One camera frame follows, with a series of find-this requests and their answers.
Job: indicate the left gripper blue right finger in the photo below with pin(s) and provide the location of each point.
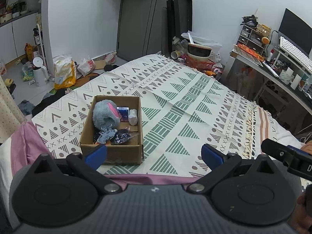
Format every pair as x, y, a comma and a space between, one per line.
211, 157

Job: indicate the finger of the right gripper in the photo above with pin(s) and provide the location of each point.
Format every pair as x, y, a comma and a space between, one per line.
277, 151

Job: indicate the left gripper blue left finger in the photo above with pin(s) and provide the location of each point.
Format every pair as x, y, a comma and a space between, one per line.
95, 159

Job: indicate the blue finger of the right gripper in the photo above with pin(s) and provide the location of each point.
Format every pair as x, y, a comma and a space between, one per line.
297, 150

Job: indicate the grey knitted cloth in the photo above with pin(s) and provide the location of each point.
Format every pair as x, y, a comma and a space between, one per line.
106, 133

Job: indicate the black item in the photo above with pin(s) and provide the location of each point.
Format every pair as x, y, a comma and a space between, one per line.
123, 136

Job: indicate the grey fluffy plush toy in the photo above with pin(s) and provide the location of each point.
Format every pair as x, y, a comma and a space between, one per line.
105, 113

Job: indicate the white plastic bundle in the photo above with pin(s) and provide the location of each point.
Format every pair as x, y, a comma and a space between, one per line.
132, 117

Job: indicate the blue tissue pack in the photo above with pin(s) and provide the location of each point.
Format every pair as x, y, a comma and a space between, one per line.
124, 113

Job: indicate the person's right hand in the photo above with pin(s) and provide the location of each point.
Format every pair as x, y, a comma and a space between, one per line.
300, 221

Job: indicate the brown cardboard box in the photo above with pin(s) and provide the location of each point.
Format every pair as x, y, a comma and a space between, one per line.
128, 153

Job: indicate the patterned white green blanket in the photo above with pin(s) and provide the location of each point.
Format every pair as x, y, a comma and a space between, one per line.
182, 109

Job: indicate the pink bed sheet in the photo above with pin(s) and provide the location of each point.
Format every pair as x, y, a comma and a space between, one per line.
27, 145

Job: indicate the white desk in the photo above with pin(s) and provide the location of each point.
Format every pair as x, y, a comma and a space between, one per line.
289, 107

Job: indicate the red plastic basket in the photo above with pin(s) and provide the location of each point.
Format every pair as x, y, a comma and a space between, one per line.
199, 65

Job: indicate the white plastic bag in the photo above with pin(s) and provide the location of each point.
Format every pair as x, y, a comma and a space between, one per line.
86, 66

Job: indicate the yellow white rice bag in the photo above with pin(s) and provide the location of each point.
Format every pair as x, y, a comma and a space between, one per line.
64, 72

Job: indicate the white keyboard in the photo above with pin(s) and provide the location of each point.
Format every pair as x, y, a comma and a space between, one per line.
295, 53

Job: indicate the white kettle jug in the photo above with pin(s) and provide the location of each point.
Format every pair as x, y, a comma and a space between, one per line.
40, 72

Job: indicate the black white bowl container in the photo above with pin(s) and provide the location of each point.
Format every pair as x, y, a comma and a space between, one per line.
199, 52

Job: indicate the black computer monitor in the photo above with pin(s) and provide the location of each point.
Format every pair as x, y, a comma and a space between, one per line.
296, 30

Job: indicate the small drawer organizer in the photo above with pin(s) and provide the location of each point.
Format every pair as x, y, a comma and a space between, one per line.
250, 37

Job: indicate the dark grey door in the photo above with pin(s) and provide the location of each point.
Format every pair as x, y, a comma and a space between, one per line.
141, 28

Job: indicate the black folded stand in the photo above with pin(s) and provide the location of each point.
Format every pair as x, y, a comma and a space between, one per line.
177, 19

